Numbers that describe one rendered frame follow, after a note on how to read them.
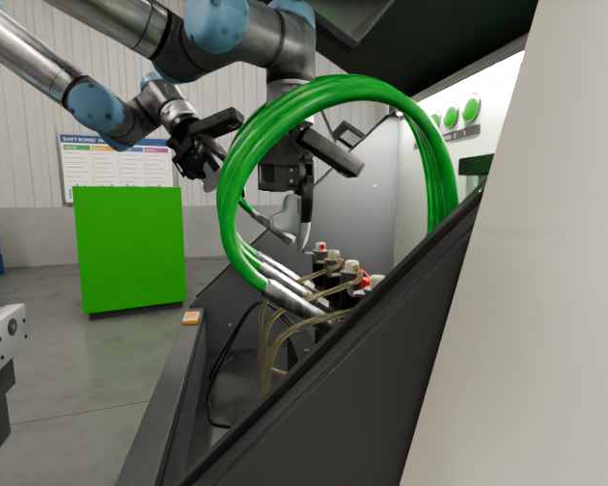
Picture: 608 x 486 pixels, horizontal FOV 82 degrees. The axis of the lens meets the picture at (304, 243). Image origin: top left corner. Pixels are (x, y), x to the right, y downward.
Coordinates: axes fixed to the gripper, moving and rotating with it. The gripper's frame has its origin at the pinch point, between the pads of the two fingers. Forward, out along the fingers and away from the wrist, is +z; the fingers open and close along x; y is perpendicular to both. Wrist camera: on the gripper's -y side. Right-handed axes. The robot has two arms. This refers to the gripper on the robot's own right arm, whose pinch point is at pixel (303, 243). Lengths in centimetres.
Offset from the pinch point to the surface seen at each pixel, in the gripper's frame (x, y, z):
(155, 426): 14.4, 21.0, 19.9
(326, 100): 24.7, 2.8, -16.1
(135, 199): -313, 108, -2
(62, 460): -109, 93, 115
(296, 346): 2.1, 1.6, 16.9
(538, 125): 38.4, -5.8, -11.8
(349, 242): -30.9, -18.3, 4.7
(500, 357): 40.4, -2.8, 0.5
